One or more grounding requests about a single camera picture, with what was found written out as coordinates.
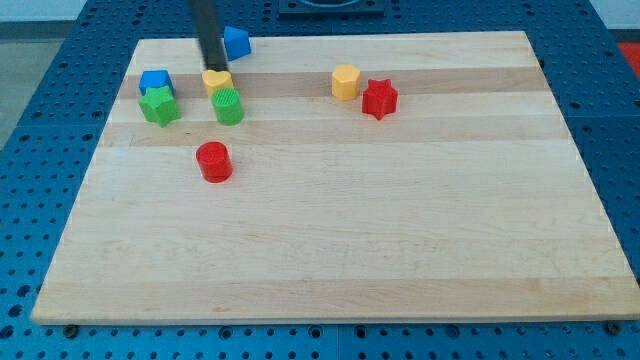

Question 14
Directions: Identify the yellow heart block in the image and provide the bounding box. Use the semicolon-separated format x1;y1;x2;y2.
202;70;234;98

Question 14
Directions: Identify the yellow hexagon block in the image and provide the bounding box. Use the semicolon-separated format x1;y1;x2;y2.
331;64;361;101

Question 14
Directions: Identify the red star block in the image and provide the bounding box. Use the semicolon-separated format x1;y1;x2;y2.
361;79;399;120

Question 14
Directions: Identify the light wooden board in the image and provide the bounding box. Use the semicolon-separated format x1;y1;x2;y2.
32;31;639;326

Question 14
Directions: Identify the red cylinder block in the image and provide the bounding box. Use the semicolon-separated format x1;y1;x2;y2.
196;141;233;183

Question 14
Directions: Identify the green cylinder block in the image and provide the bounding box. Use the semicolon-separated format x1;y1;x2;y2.
211;88;244;126

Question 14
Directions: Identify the blue triangle block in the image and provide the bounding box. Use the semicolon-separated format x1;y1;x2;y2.
223;26;252;61

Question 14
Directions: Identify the green star block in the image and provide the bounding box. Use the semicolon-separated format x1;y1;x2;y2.
138;86;181;128

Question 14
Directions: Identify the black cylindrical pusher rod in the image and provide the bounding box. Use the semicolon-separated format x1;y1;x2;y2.
189;0;228;71

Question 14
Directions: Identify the blue cube block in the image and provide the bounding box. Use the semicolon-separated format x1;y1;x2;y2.
138;69;175;95

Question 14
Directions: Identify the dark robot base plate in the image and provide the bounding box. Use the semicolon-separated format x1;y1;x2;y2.
276;0;388;18

